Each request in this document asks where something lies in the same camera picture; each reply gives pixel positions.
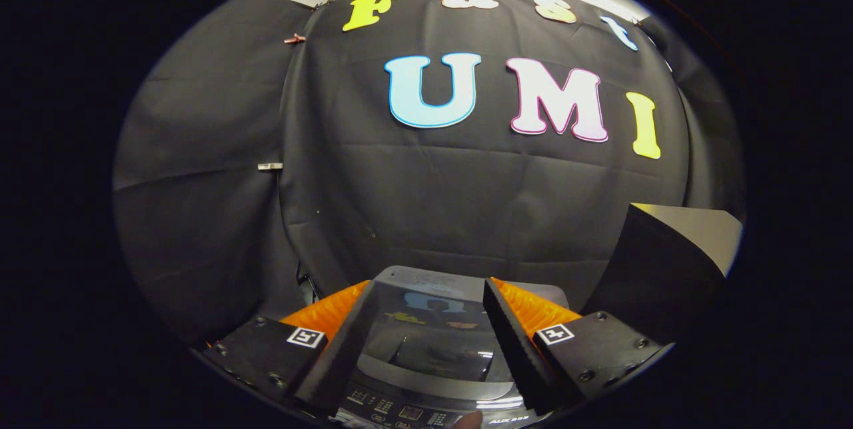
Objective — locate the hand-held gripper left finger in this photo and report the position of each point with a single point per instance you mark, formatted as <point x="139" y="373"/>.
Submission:
<point x="343" y="346"/>

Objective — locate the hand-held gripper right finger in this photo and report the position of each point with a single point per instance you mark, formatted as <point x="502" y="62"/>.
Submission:
<point x="516" y="346"/>

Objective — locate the grey washing machine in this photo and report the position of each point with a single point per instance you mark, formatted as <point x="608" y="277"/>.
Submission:
<point x="400" y="412"/>

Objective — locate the grey metal cabinet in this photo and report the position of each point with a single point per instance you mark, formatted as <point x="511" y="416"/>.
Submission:
<point x="653" y="276"/>

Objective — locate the white cloth clip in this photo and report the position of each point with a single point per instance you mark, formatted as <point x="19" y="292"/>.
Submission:
<point x="270" y="166"/>

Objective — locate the pink cloth clip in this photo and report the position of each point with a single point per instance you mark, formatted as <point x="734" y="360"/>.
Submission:
<point x="294" y="38"/>

